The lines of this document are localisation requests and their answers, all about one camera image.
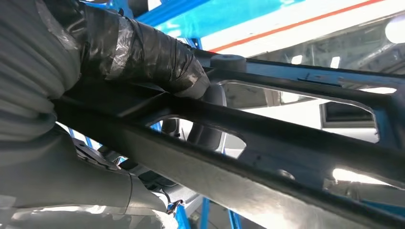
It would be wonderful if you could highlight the large blue metal shelf rack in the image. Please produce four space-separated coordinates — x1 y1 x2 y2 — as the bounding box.
68 0 405 229

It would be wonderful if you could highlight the white car with red stripe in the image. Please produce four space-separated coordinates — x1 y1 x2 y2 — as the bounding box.
199 0 405 143

